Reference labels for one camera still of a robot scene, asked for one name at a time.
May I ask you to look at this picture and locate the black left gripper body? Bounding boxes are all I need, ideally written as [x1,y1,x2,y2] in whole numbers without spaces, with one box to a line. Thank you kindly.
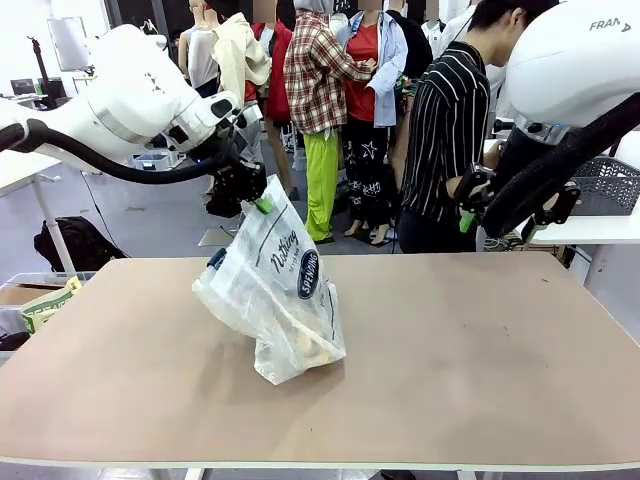
[211,158,270,205]

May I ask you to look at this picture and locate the clear plastic shopping bag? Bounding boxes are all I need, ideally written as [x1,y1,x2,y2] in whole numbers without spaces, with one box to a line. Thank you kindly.
[191,174,348,387]

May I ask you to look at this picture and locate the white side table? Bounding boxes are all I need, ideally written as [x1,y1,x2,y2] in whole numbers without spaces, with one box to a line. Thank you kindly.
[0,148,77,275]

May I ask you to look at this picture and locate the green printed cardboard box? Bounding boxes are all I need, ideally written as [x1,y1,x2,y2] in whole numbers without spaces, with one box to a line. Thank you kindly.
[19,274,84,334]

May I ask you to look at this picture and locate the mannequin red shirt blue overshirt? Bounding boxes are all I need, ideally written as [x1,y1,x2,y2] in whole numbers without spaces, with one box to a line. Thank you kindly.
[333,0,410,240]

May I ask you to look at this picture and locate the person in striped shirt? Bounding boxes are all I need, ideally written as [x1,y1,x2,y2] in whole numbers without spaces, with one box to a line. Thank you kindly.
[388,0,556,255]

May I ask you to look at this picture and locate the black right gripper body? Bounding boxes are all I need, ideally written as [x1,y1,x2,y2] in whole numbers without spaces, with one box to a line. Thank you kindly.
[491,126,567,185]

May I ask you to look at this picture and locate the mannequin plaid shirt green pants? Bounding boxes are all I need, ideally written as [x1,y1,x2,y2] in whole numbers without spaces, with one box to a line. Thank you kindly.
[283,0,374,245]

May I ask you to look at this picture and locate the black backpack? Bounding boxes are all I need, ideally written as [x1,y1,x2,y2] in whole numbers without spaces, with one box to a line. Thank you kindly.
[33,216,129,275]

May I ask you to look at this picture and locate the large clear plastic crate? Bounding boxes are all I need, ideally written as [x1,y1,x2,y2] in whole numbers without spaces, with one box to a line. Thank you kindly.
[0,271,97,354]

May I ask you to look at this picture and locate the mannequin with cream jacket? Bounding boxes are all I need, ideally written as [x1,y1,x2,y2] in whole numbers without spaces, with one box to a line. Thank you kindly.
[209,0,277,166]

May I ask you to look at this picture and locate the black left arm cable sleeve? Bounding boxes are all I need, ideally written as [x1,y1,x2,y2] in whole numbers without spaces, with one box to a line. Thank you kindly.
[0,119,237,186]

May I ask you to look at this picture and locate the person's right hand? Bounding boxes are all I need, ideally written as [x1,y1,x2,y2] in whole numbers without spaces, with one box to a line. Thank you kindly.
[482,142,506,169]

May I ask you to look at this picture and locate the person's right forearm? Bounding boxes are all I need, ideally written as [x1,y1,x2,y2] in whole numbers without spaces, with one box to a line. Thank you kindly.
[444,174,474,202]

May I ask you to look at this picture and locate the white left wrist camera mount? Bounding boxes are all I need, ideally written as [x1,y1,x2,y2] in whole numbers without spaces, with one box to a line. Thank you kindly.
[238,103,265,127]

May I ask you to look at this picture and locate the black tripod with thick pole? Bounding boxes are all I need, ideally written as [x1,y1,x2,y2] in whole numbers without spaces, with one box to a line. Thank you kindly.
[26,35,64,109]

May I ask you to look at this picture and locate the dark grey plastic basket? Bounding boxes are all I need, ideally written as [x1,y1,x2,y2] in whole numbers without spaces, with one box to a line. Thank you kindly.
[568,155,640,217]

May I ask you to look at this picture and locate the mannequin with red jacket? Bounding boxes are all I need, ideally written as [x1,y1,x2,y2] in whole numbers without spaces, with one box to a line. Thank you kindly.
[251,0,302,202]

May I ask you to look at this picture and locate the mannequin with white tank top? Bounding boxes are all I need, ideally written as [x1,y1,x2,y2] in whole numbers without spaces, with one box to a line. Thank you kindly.
[178,0,224,101]

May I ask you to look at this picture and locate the white board on stand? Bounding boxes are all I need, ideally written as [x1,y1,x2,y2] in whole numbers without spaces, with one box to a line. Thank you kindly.
[46,16,91,73]

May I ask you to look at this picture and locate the clear storage bin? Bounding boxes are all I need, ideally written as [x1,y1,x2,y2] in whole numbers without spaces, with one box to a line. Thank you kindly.
[131,151,180,172]

